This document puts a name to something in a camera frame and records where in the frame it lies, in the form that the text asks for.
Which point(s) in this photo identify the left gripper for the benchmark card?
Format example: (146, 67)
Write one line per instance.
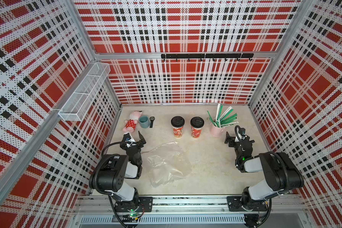
(139, 144)

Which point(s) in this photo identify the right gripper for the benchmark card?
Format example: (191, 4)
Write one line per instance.
(232, 140)

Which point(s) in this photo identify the red milk tea cup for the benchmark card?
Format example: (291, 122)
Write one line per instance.
(177, 123)
(197, 124)

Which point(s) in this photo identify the clear plastic carrier bag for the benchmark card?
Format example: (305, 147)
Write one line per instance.
(166, 164)

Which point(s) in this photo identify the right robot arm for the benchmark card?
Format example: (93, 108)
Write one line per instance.
(280, 174)

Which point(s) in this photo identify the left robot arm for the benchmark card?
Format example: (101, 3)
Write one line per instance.
(111, 172)

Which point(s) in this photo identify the pink plush pig toy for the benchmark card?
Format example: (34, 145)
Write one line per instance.
(131, 123)

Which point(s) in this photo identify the pink straw holder cup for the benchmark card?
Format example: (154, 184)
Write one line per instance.
(216, 131)

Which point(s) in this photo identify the teal ceramic cup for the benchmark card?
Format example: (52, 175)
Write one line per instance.
(144, 122)

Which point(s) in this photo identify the green white wrapped straws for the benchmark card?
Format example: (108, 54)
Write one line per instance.
(223, 118)

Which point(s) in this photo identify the black wristwatch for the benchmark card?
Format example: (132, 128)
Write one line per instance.
(151, 121)

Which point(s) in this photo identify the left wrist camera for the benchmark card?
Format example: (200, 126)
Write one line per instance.
(129, 140)

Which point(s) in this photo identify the white wire mesh basket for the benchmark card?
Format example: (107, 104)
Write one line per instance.
(78, 104)

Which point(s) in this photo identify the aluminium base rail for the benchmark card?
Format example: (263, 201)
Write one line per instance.
(287, 211)

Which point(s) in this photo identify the black wall hook rail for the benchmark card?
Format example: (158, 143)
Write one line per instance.
(208, 56)

